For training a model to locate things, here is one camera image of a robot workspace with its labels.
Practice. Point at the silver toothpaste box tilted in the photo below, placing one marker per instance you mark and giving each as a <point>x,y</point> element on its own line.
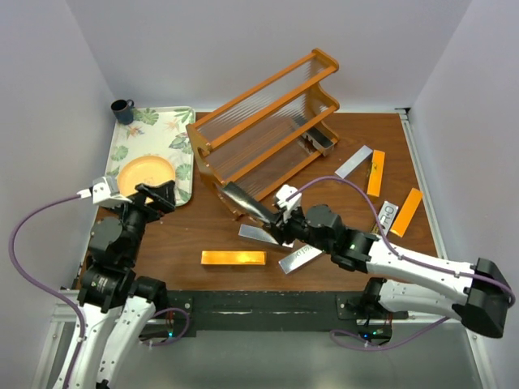
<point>299,258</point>

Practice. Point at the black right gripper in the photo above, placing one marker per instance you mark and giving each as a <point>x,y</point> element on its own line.
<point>283,227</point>

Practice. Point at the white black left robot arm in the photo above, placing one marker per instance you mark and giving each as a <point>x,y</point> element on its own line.
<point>113,304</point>

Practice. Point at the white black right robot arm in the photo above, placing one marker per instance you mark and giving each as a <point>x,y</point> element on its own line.
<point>475,294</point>

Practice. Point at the orange toothpaste box right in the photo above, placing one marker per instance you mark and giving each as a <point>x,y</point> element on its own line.
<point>406,213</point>

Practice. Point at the orange toothpaste box front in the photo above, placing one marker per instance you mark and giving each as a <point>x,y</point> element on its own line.
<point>233,258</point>

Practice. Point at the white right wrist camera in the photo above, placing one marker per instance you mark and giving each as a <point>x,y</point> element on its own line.
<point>287,198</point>

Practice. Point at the wooden three-tier shelf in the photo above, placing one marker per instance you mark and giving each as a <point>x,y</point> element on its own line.
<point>255,140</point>

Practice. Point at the floral serving tray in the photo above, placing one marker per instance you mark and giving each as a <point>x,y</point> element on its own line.
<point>160,133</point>

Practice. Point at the aluminium table edge rail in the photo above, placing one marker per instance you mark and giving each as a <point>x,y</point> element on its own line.
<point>422,183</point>

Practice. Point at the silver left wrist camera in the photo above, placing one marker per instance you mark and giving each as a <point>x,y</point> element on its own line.
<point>103,192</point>

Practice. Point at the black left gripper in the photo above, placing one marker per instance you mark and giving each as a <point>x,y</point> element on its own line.
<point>162,195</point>

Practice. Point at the orange plate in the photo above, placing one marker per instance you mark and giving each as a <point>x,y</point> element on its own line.
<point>149,170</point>

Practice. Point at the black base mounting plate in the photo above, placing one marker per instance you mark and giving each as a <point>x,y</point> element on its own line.
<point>263,311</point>

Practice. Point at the silver R&O charcoal toothpaste box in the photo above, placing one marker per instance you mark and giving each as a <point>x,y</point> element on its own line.
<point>386,218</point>

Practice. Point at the dark blue mug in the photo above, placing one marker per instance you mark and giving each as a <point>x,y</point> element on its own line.
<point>123,111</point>

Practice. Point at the orange toothpaste box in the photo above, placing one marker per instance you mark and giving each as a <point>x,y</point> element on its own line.
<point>406,213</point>
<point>233,258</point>
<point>376,174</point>

